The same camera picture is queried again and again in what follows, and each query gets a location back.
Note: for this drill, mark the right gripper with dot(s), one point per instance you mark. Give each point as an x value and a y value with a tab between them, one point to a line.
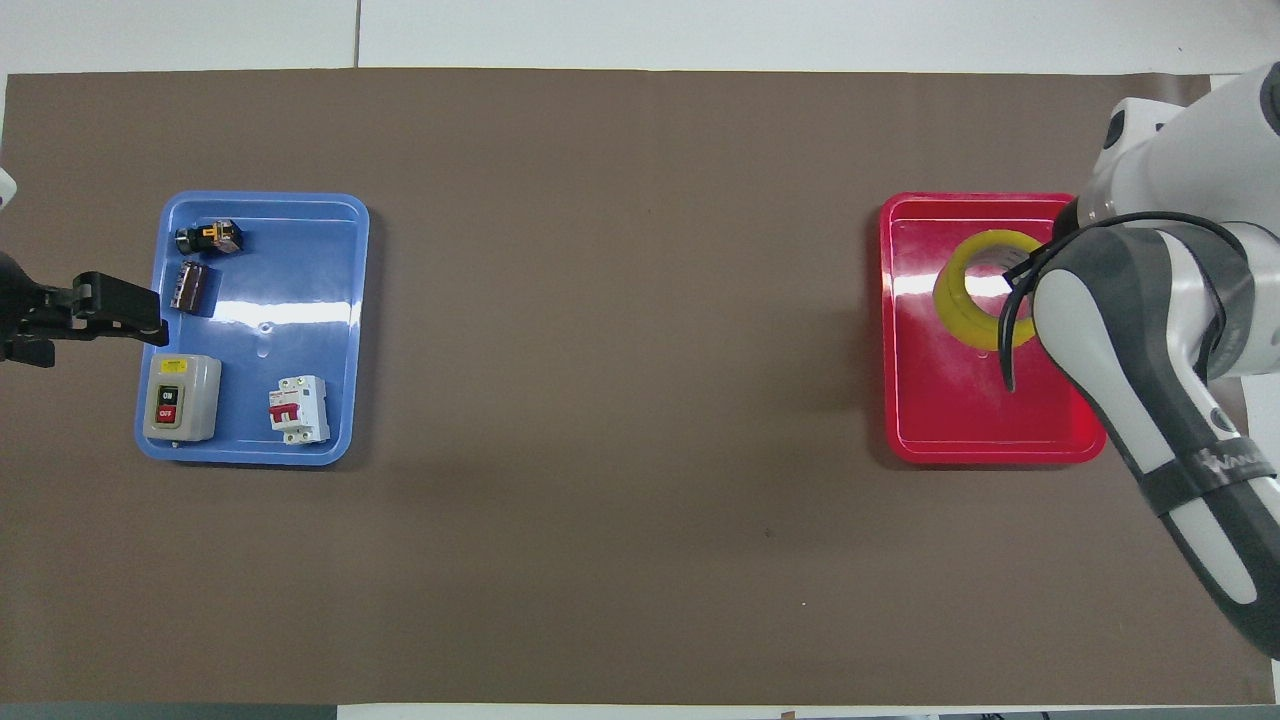
1066	220

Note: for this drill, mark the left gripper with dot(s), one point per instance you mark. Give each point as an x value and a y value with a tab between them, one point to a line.
16	295

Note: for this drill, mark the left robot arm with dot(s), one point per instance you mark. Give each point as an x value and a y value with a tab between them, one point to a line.
5	188

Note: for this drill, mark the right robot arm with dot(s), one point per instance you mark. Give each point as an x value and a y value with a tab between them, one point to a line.
1150	330

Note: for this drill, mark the yellow tape roll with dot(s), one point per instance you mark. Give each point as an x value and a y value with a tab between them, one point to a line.
955	300

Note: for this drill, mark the red plastic tray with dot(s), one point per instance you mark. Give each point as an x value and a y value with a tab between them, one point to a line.
940	400

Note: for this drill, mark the blue plastic tray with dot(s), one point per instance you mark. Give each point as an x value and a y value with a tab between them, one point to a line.
300	330

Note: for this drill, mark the white circuit breaker red levers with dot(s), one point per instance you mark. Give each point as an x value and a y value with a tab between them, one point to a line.
298	410

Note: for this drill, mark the grey on-off switch box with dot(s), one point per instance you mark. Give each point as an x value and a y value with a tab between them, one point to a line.
182	398

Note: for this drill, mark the black and yellow push-button switch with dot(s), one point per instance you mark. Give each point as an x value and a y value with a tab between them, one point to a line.
212	238

